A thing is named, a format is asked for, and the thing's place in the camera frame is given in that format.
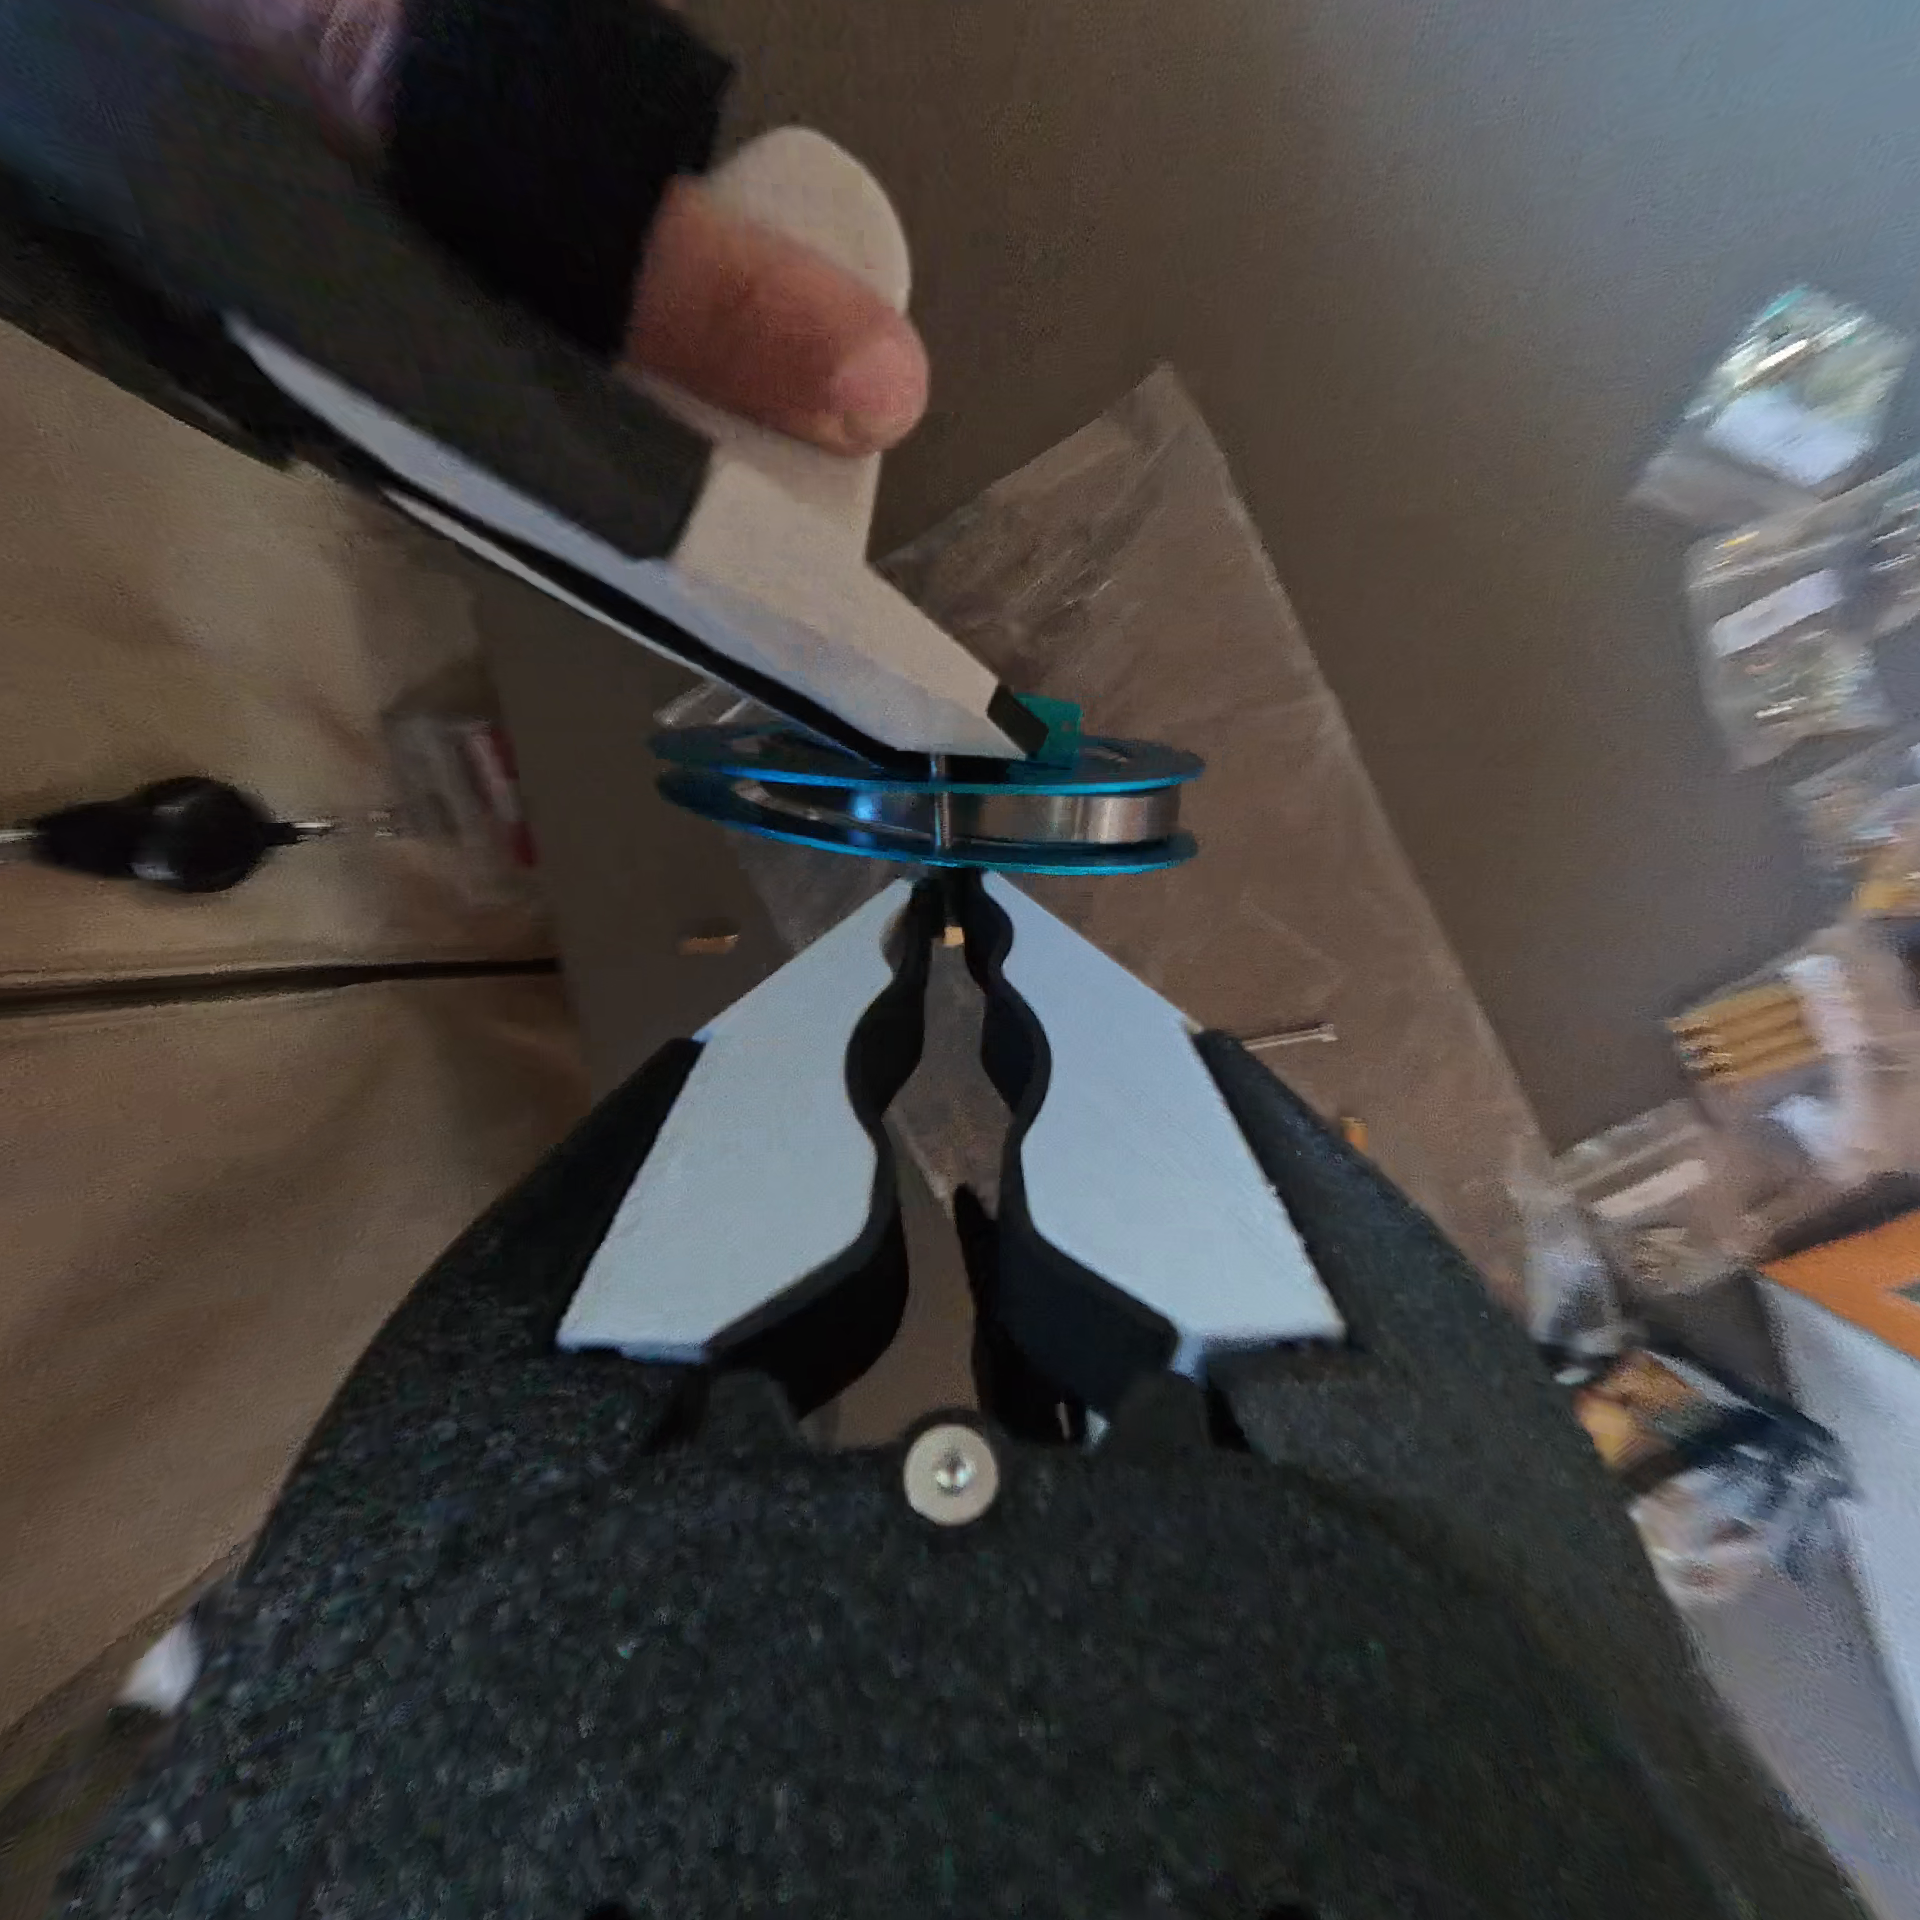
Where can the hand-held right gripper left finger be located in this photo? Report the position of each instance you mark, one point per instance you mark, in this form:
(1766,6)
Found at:
(750,1184)

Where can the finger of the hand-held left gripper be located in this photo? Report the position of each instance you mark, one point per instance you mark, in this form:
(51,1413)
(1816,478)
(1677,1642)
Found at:
(495,495)
(809,586)

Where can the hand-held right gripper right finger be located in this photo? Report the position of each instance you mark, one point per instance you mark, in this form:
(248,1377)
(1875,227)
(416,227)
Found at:
(1155,1184)

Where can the blue round turntable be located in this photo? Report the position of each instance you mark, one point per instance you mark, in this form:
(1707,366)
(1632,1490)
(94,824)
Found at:
(1079,809)

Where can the red and white card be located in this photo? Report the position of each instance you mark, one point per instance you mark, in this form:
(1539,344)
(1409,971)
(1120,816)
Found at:
(473,797)

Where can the clear plastic bag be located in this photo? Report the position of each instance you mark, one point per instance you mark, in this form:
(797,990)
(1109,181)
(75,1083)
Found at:
(1200,599)

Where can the silvery parts bag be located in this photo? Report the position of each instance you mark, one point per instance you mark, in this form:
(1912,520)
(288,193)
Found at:
(1680,1441)

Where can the orange box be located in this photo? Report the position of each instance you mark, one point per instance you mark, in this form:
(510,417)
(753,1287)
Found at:
(1852,1275)

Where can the large white box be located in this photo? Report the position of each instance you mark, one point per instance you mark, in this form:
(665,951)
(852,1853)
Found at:
(1861,1501)

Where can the row of small hardware bags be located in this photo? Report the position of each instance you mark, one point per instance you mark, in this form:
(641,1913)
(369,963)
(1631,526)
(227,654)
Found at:
(1799,599)

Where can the teal perforated bracket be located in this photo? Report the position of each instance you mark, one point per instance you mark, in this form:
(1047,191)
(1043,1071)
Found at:
(1046,728)

